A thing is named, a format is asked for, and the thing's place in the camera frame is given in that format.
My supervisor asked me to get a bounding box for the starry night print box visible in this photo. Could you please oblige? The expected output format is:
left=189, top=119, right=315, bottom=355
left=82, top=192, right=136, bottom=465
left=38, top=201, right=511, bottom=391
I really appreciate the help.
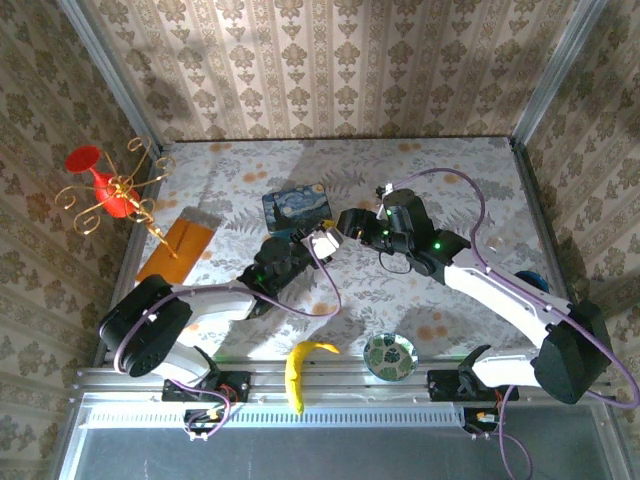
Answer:
left=261, top=183, right=335, bottom=236

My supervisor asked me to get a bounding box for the floral patterned tablecloth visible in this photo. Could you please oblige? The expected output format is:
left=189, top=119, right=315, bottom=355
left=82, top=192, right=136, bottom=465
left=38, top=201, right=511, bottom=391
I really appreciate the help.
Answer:
left=117, top=137, right=576, bottom=362

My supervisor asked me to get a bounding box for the orange wooden board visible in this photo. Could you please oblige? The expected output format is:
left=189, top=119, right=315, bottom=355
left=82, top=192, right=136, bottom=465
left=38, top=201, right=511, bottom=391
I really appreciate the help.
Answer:
left=135, top=206, right=222, bottom=290

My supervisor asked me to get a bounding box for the yellow banana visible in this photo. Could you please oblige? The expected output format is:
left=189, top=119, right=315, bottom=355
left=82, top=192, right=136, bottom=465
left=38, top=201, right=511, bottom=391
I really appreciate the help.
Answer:
left=284, top=340, right=341, bottom=416

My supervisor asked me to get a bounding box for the leaf pattern bowl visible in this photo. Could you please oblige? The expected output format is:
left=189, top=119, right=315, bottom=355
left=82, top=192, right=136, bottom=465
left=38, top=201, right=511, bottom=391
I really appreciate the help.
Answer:
left=362, top=332, right=419, bottom=382

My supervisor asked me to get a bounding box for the blue round object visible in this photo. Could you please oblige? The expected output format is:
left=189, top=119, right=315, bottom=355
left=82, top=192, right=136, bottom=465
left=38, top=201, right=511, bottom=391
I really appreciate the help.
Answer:
left=513, top=269, right=550, bottom=297

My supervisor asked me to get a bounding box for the red vase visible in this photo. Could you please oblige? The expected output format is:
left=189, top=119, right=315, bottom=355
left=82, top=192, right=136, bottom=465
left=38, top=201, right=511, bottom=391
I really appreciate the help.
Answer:
left=65, top=144, right=141, bottom=220

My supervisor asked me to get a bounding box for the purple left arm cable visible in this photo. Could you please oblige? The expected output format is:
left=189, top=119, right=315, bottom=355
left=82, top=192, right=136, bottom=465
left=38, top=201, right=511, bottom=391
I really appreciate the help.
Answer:
left=98, top=234, right=344, bottom=442

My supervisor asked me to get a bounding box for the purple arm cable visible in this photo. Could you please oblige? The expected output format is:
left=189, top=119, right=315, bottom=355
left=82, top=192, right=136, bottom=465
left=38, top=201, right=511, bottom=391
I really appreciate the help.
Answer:
left=98, top=234, right=344, bottom=442
left=384, top=167, right=640, bottom=480

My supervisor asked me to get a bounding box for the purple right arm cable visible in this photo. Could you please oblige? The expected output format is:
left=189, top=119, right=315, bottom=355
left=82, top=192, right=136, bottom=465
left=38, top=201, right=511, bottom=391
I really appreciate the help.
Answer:
left=384, top=167, right=640, bottom=480

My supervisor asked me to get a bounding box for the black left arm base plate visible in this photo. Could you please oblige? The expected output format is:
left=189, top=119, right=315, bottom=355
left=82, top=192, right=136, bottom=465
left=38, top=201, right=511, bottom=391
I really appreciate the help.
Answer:
left=160, top=369, right=251, bottom=404

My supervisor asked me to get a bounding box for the aluminium mounting rail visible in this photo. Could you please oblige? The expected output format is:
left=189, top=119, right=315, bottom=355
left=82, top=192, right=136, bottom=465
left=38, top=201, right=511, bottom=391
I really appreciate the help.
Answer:
left=74, top=364, right=614, bottom=402

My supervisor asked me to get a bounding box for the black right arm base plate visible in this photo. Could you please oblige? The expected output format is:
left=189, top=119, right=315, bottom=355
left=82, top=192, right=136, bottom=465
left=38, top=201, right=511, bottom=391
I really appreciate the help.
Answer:
left=426, top=368, right=520, bottom=403

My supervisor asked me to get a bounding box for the gold wire stand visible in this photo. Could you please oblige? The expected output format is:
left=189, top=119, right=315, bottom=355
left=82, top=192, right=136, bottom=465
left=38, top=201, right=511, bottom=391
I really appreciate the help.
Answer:
left=54, top=136, right=180, bottom=260

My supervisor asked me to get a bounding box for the white slotted cable duct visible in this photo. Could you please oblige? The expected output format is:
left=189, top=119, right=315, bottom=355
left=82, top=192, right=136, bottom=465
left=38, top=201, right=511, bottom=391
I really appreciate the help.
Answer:
left=82, top=403, right=464, bottom=430

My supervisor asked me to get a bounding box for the black connector bracket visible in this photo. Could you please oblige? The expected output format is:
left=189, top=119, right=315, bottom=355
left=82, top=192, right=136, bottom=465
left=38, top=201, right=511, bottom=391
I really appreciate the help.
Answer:
left=462, top=407, right=502, bottom=436
left=182, top=408, right=227, bottom=436

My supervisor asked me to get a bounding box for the aluminium frame post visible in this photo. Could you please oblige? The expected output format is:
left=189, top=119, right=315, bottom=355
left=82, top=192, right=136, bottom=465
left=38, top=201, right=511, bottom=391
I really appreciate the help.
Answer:
left=58, top=0, right=164, bottom=157
left=509, top=0, right=600, bottom=146

